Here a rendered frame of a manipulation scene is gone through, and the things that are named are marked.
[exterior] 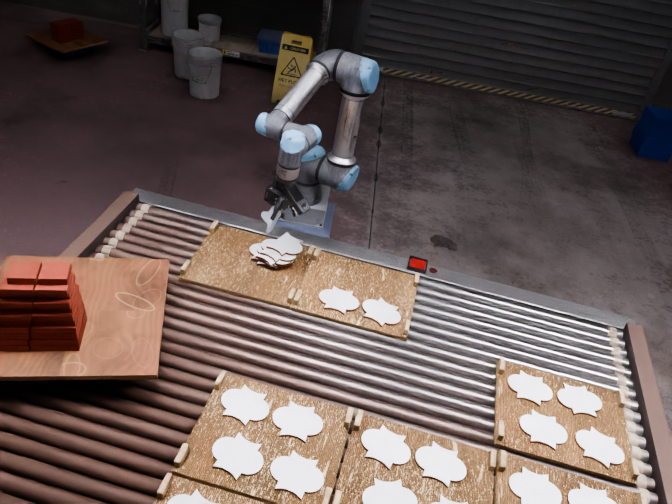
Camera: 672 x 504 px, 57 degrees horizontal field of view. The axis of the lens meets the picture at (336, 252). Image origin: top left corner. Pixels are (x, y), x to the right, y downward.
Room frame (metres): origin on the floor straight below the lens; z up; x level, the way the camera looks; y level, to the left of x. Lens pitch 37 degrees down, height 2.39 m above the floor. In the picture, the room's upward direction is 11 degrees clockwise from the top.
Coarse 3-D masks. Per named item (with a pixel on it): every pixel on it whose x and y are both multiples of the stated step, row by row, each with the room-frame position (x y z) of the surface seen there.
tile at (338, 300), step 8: (336, 288) 1.70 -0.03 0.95; (320, 296) 1.64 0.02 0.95; (328, 296) 1.65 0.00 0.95; (336, 296) 1.66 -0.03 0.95; (344, 296) 1.66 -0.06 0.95; (352, 296) 1.67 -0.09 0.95; (328, 304) 1.61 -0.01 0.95; (336, 304) 1.61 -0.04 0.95; (344, 304) 1.62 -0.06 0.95; (352, 304) 1.63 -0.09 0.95; (344, 312) 1.58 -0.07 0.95
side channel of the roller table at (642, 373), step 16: (624, 336) 1.77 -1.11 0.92; (640, 336) 1.75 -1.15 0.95; (640, 352) 1.66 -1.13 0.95; (640, 368) 1.58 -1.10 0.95; (640, 384) 1.50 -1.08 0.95; (656, 384) 1.52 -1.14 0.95; (640, 400) 1.45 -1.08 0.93; (656, 400) 1.44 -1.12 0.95; (656, 416) 1.37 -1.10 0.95; (656, 432) 1.31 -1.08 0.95; (656, 448) 1.24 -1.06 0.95; (656, 464) 1.19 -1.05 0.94; (656, 480) 1.15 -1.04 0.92
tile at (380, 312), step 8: (368, 304) 1.65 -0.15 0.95; (376, 304) 1.65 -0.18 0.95; (384, 304) 1.66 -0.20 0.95; (368, 312) 1.60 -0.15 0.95; (376, 312) 1.61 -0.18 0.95; (384, 312) 1.62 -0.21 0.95; (392, 312) 1.63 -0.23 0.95; (376, 320) 1.57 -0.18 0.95; (384, 320) 1.58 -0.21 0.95; (392, 320) 1.59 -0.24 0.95
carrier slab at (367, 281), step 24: (312, 264) 1.82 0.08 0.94; (336, 264) 1.85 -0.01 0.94; (360, 264) 1.88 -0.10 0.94; (312, 288) 1.69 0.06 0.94; (360, 288) 1.74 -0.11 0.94; (384, 288) 1.76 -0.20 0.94; (408, 288) 1.79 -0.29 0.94; (312, 312) 1.56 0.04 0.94; (336, 312) 1.58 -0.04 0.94; (360, 312) 1.61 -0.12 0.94; (408, 312) 1.66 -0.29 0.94
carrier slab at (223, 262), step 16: (208, 240) 1.85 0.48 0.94; (224, 240) 1.87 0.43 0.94; (240, 240) 1.88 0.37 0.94; (256, 240) 1.90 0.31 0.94; (208, 256) 1.75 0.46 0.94; (224, 256) 1.77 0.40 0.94; (240, 256) 1.79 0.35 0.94; (304, 256) 1.86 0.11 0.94; (192, 272) 1.65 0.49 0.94; (208, 272) 1.67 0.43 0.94; (224, 272) 1.68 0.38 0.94; (240, 272) 1.70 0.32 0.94; (256, 272) 1.72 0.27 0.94; (272, 272) 1.73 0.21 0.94; (288, 272) 1.75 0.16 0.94; (304, 272) 1.77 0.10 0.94; (224, 288) 1.60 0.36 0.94; (240, 288) 1.61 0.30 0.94; (256, 288) 1.63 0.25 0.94; (272, 288) 1.65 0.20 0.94; (288, 288) 1.66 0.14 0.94; (272, 304) 1.58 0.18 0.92; (288, 304) 1.58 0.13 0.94
